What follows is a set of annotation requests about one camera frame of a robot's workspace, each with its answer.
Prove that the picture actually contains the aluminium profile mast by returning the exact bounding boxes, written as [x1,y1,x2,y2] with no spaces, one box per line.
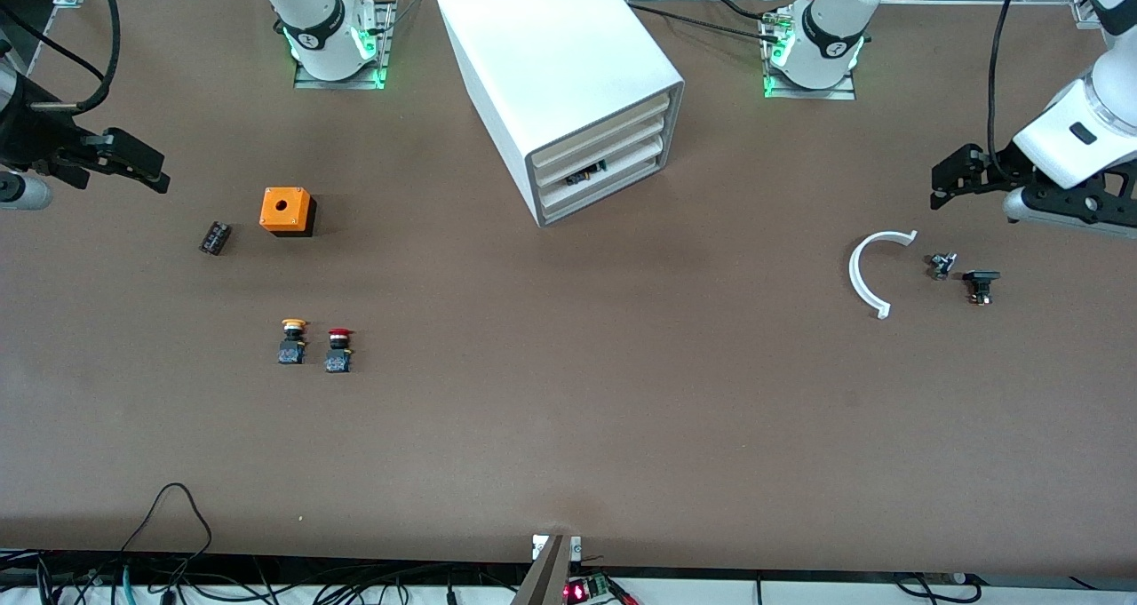
[511,534,584,605]

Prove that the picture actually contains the yellow mushroom push button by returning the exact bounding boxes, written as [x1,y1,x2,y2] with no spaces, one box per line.
[278,318,309,365]

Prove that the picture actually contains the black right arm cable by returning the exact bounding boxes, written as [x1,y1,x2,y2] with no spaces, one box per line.
[0,0,122,114]

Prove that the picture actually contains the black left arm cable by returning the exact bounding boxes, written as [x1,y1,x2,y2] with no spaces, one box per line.
[988,0,1030,179]

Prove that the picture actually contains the thin black looped cable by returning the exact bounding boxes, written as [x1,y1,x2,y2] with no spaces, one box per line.
[120,482,214,560]

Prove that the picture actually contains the white curved plastic arc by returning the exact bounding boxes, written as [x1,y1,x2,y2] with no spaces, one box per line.
[848,230,918,320]

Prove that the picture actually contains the white plastic drawer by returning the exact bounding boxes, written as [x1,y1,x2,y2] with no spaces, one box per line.
[535,92,669,176]
[538,131,669,209]
[540,151,669,224]

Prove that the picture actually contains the red mushroom push button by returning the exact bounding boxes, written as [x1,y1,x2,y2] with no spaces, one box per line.
[324,328,354,374]

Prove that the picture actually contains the orange button enclosure box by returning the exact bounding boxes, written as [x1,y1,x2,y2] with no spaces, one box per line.
[259,187,317,238]

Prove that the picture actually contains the circuit board with red light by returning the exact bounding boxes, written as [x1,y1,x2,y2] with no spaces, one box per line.
[562,574,637,605]

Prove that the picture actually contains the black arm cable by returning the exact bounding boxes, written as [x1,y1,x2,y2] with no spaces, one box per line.
[988,0,1030,179]
[0,0,122,114]

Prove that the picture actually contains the black flat push button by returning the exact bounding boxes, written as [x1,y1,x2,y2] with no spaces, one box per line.
[963,270,1002,306]

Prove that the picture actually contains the white grey drawer cabinet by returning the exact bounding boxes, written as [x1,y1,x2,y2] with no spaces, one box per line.
[437,0,686,228]

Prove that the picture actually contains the white divider panel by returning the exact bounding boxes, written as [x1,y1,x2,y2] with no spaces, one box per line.
[536,112,669,194]

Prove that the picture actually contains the black cable on table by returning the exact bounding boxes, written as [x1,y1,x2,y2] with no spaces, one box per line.
[626,1,783,44]

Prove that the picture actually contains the tangled black cable bundle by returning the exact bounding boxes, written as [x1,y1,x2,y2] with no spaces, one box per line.
[0,547,534,605]

